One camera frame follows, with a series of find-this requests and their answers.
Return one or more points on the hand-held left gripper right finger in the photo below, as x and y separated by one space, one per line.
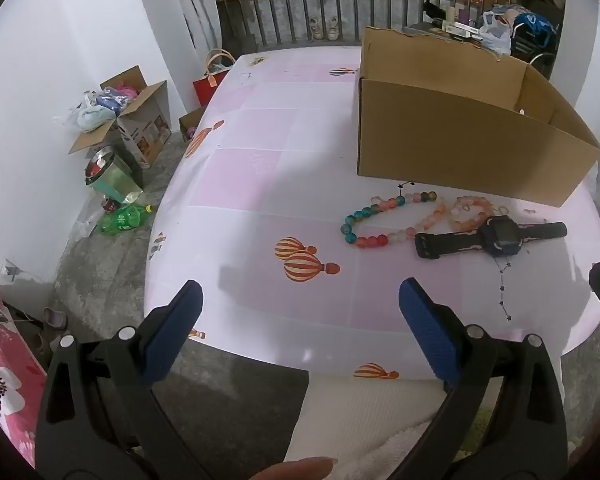
430 335

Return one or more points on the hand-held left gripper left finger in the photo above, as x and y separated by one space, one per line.
177 330

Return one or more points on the black smartwatch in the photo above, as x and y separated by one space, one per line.
497 235

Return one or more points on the large brown cardboard box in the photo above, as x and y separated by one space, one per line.
455 150

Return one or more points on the person's left hand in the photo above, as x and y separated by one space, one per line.
295 470

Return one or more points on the white fleece garment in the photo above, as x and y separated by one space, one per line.
370 425

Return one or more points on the green plastic bottle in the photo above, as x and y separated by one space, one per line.
125 219

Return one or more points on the grey slipper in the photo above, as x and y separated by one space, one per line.
55 318

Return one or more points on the red label cola bottle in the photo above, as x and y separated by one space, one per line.
110 205

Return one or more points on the green plastic container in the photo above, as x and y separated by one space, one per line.
115 185

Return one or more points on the pink floral cloth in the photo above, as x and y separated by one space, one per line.
5 375

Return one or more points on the printed cardboard box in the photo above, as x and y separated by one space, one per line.
145 130

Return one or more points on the small brown cardboard box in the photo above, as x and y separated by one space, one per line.
190 122

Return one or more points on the white plastic bag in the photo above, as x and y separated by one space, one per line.
92 117
497 32

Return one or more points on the red gift bag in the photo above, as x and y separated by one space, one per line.
205 87

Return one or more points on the wheelchair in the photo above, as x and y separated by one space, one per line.
535 50

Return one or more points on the blue bag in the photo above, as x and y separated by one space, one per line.
532 27

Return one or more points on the pink cloth pile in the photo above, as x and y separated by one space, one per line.
507 10

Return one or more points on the purple cup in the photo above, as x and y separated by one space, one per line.
466 15

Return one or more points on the beige cup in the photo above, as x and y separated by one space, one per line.
452 13

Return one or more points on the black device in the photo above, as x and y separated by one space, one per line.
431 10

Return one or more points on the white curtain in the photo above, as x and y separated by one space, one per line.
200 5

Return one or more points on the metal balcony railing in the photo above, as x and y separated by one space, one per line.
322 5

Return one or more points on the white wall socket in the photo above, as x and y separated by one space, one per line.
11 270

